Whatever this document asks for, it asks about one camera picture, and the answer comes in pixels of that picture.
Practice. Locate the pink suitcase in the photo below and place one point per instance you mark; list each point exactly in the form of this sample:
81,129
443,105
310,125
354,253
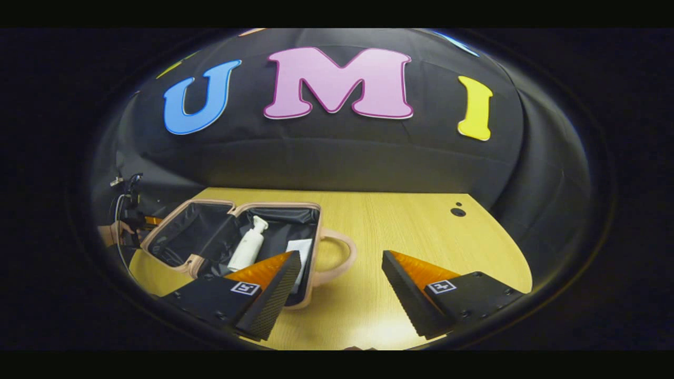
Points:
195,234

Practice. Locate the white pump bottle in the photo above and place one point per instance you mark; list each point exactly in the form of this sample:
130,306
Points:
246,250

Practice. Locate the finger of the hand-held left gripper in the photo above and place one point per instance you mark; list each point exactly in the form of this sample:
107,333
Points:
154,220

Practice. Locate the black backdrop cloth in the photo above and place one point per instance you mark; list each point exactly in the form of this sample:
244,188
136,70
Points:
342,152

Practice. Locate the white squeeze tube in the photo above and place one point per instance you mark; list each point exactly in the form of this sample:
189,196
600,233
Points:
301,252

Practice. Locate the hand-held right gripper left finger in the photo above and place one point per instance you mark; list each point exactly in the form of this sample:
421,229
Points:
274,300

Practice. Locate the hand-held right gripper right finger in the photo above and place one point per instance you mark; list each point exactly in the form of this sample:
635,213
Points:
408,295

